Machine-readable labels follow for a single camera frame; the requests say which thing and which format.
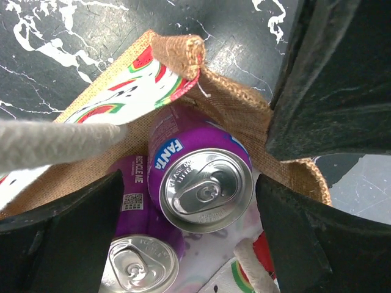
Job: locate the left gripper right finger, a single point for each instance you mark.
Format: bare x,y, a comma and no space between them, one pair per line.
318,248

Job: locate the purple fanta can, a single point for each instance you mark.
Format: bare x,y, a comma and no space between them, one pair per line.
145,253
199,175

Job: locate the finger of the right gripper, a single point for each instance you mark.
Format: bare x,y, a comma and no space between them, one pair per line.
333,93

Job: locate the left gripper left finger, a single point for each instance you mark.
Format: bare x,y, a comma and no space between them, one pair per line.
62,246

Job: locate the burlap watermelon canvas bag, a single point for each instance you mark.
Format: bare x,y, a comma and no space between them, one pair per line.
43,161

